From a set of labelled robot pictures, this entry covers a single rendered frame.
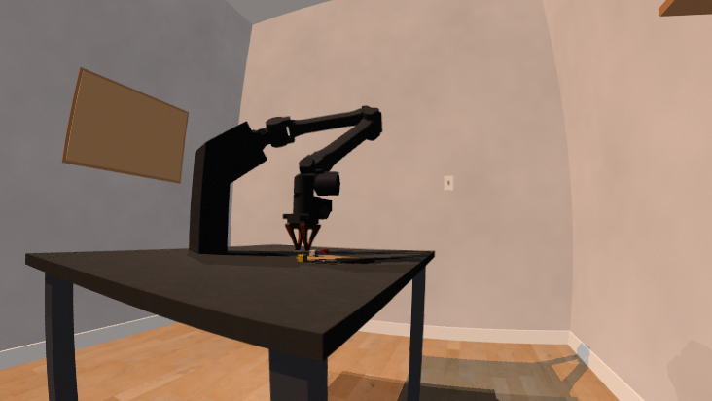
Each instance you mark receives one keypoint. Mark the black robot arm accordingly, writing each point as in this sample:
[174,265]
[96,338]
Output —
[321,162]

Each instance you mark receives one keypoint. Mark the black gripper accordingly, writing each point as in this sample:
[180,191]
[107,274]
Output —
[302,206]

